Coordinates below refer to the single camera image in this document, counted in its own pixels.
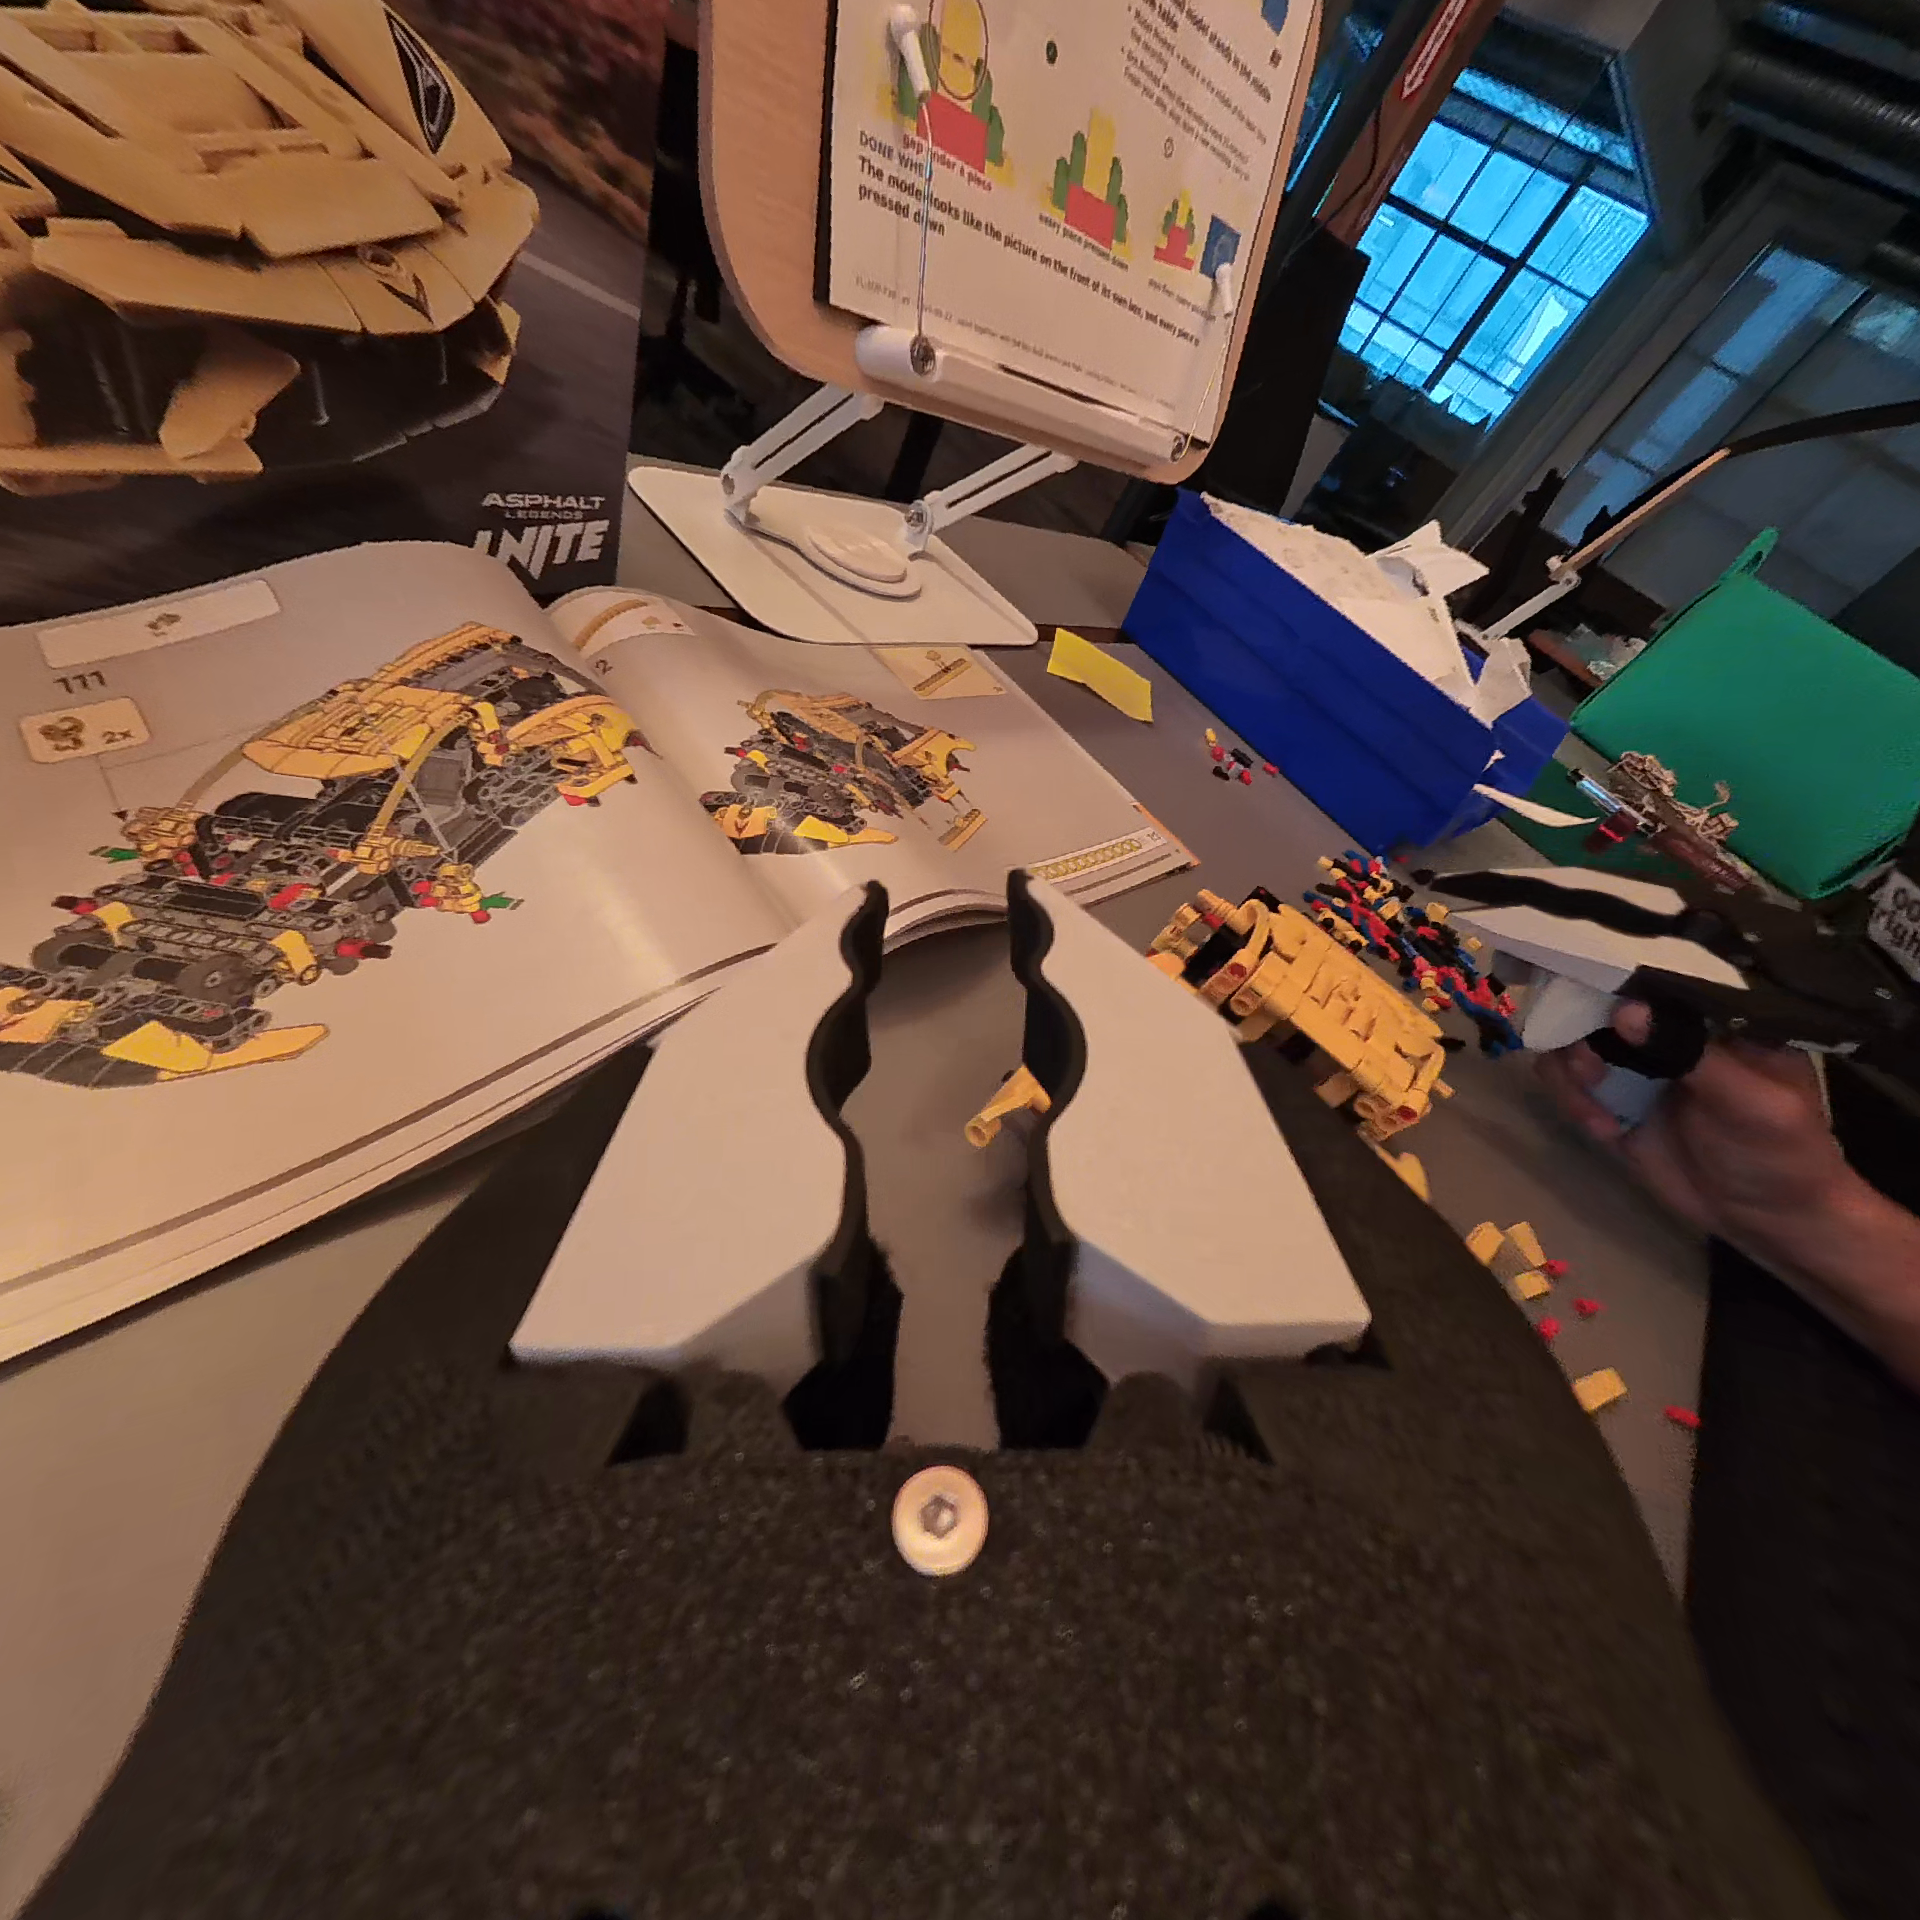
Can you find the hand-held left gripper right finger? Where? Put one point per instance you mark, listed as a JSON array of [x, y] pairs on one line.
[[1201, 1200]]

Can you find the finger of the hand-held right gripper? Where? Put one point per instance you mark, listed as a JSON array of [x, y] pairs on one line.
[[1621, 961], [1575, 896]]

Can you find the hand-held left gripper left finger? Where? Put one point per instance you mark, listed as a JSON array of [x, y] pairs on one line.
[[690, 1200]]

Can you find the small yellow brick connector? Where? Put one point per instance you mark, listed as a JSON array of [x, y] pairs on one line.
[[1009, 1109]]

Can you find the yellow black brick car model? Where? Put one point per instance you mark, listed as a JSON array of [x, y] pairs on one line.
[[1319, 989]]

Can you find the small yellow brick slope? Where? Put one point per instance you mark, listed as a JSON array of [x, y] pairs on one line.
[[1524, 1244]]

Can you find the long yellow brick beam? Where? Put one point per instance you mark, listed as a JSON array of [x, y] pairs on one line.
[[1599, 1388]]

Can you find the grey desk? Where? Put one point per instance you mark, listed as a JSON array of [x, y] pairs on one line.
[[1260, 840]]

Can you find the person's right hand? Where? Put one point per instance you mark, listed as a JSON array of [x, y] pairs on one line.
[[1756, 1141]]

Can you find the pile of small brick pins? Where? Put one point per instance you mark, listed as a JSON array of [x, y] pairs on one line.
[[1410, 931]]

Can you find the small cluster of brick pins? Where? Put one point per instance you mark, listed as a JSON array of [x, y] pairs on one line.
[[1237, 756]]

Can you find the blue storage bin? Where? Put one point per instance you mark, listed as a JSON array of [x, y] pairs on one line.
[[1290, 660]]

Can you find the open instruction booklet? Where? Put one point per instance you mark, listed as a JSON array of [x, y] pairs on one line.
[[451, 900]]

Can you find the yellow paper sheet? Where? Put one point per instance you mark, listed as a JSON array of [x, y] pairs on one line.
[[1101, 674]]

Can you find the large paned window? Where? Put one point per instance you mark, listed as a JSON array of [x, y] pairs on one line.
[[1483, 254]]

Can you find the black toy car box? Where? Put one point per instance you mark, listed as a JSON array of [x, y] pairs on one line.
[[300, 225]]

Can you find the wooden post red sign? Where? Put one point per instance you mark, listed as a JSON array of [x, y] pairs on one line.
[[1424, 75]]

